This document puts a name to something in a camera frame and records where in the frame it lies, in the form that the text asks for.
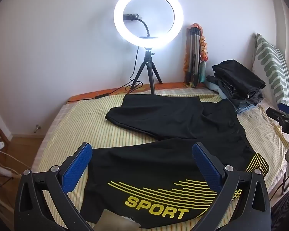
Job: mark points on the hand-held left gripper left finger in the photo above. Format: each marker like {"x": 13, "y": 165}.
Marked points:
{"x": 74, "y": 168}

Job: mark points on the green and white striped pillow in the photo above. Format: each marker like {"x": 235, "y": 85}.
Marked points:
{"x": 272, "y": 67}

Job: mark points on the folded grey jeans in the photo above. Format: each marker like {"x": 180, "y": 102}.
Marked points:
{"x": 254, "y": 97}

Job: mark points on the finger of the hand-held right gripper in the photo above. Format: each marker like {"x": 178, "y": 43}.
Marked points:
{"x": 278, "y": 116}
{"x": 287, "y": 107}

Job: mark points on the metal door stop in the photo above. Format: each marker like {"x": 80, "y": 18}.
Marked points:
{"x": 36, "y": 128}

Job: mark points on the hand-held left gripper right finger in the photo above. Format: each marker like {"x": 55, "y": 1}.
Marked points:
{"x": 207, "y": 166}

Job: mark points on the white power strip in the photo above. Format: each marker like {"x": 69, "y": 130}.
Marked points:
{"x": 6, "y": 171}

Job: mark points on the black pants with yellow stripes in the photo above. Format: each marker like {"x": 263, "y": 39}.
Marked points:
{"x": 173, "y": 144}

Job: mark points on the black gooseneck phone holder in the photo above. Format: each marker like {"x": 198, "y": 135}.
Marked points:
{"x": 147, "y": 30}

